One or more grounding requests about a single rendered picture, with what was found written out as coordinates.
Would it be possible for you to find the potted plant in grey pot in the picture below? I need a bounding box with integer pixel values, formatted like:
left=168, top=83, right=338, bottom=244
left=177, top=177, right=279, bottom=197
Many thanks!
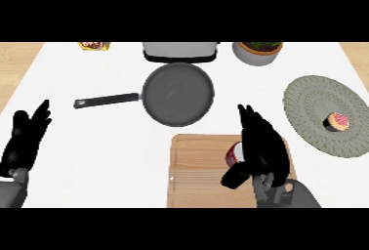
left=230, top=41, right=283, bottom=67

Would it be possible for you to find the pink frosted cupcake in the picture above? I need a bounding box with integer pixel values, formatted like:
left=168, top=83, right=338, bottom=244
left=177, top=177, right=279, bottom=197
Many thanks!
left=322, top=111, right=350, bottom=133

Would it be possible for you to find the yellow and red box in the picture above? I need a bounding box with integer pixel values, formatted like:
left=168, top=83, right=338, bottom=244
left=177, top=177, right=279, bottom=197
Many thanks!
left=78, top=41, right=112, bottom=52

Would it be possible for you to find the round grey woven placemat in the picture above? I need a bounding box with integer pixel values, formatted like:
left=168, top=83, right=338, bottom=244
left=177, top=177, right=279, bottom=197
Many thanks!
left=282, top=74, right=369, bottom=159

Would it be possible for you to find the grey and black appliance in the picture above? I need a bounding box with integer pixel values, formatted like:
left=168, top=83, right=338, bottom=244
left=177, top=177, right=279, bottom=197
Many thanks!
left=142, top=41, right=221, bottom=63

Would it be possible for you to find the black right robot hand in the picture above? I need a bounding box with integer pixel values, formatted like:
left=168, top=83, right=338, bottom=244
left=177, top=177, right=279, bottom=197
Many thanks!
left=218, top=104, right=291, bottom=190

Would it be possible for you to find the grey frying pan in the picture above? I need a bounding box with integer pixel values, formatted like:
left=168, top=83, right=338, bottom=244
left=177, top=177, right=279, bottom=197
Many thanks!
left=72, top=62, right=216, bottom=128

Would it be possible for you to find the wooden cutting board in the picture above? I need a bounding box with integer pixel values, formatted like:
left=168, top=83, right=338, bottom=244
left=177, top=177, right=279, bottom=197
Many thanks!
left=165, top=133, right=298, bottom=209

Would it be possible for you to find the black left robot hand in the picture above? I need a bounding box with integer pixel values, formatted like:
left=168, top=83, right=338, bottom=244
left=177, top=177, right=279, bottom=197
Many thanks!
left=0, top=99, right=53, bottom=179

